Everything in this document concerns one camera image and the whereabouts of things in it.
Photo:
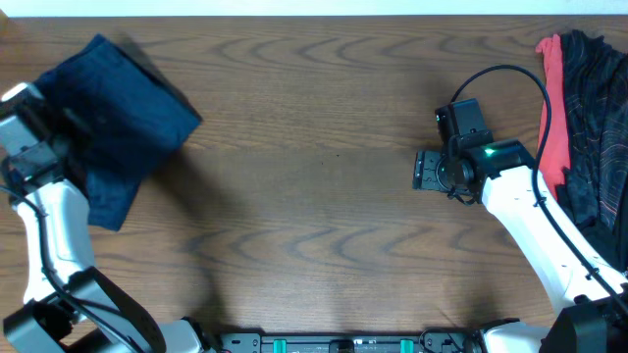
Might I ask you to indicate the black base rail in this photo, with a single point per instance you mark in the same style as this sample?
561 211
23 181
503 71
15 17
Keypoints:
429 340

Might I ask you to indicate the black patterned garment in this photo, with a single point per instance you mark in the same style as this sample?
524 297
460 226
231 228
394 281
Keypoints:
594 195

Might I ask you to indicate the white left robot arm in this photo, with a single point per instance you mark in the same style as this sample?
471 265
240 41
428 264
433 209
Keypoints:
69 305

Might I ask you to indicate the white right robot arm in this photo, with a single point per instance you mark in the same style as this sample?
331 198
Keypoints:
588 296

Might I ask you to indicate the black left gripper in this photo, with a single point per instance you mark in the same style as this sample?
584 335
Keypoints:
56 124

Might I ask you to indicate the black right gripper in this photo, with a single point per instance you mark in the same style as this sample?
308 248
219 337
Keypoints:
426 177

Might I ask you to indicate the red cloth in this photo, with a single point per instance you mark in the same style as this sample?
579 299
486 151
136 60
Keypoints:
556 156

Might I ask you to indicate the dark blue denim shorts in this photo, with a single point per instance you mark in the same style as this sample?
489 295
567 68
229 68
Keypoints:
136 118

